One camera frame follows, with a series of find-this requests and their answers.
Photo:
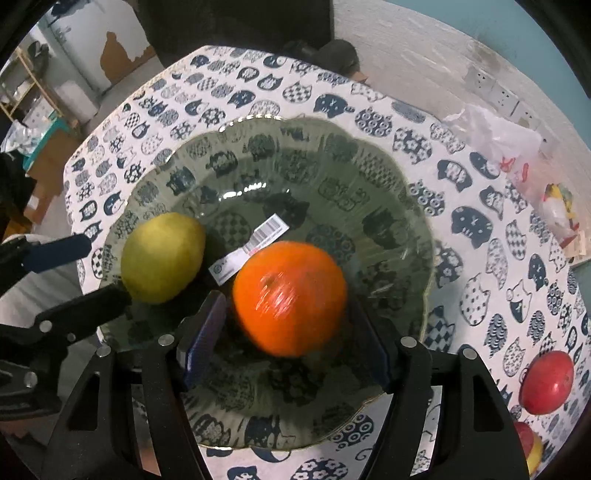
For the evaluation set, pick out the black chair back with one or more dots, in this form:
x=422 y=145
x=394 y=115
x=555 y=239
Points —
x=231 y=23

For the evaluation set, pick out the large orange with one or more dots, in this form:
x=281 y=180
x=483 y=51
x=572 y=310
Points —
x=288 y=297

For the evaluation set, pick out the cat print tablecloth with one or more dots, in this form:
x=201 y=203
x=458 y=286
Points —
x=485 y=277

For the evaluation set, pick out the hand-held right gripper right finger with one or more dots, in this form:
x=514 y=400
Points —
x=376 y=355

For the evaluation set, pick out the red apple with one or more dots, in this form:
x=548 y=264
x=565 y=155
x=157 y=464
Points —
x=547 y=383
x=526 y=445

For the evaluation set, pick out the cardboard box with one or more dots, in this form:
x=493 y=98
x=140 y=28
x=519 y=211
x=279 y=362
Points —
x=362 y=77

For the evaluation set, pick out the colourful snack packet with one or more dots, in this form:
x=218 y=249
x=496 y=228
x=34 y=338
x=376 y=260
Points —
x=561 y=207

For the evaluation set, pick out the green glass plate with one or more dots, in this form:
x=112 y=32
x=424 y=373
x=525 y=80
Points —
x=351 y=221

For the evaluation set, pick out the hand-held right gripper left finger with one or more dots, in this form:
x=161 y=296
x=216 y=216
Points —
x=203 y=339

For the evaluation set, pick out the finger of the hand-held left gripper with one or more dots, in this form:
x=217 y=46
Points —
x=87 y=309
x=55 y=254

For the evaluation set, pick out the black rounded device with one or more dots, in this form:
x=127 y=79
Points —
x=339 y=54

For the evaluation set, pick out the white wall socket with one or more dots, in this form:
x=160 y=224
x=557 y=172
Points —
x=480 y=76
x=504 y=98
x=526 y=115

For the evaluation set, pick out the white barcode label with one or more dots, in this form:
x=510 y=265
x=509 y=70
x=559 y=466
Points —
x=261 y=240

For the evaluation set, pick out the wooden shelf rack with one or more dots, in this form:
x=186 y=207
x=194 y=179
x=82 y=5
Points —
x=32 y=83

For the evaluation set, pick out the white plastic bag red print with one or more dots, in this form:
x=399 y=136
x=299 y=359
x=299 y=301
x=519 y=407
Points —
x=498 y=136

